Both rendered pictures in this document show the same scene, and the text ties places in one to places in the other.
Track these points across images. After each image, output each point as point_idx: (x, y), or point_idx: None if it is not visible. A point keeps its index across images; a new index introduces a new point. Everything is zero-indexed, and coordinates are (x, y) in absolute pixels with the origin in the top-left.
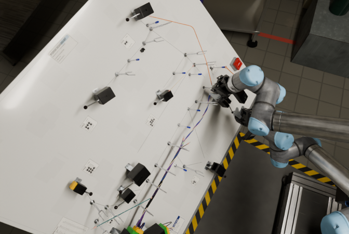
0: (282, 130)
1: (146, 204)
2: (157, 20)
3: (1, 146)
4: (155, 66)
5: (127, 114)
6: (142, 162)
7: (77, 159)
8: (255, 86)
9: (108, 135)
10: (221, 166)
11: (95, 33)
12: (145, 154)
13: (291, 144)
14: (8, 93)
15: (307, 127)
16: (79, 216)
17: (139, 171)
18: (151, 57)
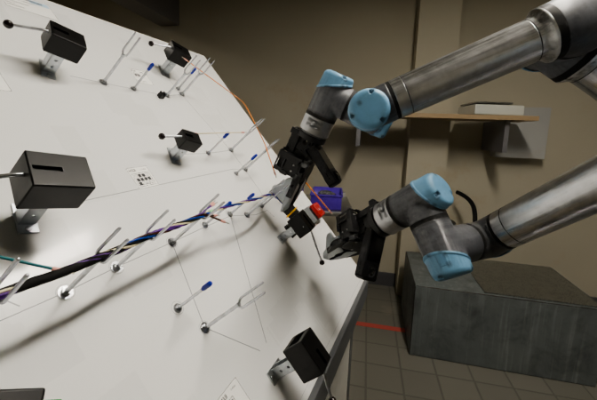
0: (411, 85)
1: (9, 386)
2: (193, 95)
3: None
4: (176, 124)
5: (91, 130)
6: (77, 233)
7: None
8: (345, 92)
9: (19, 123)
10: (315, 336)
11: (94, 37)
12: (97, 221)
13: (449, 194)
14: None
15: (447, 57)
16: None
17: (63, 155)
18: (174, 114)
